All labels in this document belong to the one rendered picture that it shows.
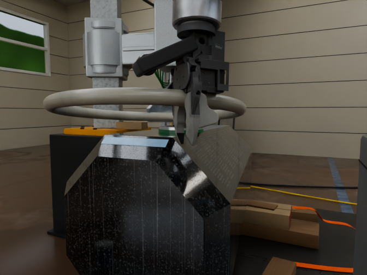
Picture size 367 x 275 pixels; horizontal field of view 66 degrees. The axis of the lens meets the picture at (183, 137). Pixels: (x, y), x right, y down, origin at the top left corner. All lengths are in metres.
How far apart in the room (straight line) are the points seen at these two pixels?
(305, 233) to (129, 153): 1.38
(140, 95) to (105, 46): 1.63
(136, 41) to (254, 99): 4.58
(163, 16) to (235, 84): 5.24
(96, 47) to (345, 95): 5.08
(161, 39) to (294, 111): 5.15
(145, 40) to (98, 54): 0.34
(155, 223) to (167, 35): 0.80
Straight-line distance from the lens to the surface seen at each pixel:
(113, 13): 2.24
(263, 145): 6.38
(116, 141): 1.19
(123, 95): 0.49
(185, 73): 0.50
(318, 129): 6.26
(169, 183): 1.02
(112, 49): 2.11
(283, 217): 2.08
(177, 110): 0.53
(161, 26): 1.34
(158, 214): 1.08
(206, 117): 0.49
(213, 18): 0.52
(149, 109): 0.95
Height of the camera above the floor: 0.90
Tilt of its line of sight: 5 degrees down
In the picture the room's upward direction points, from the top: straight up
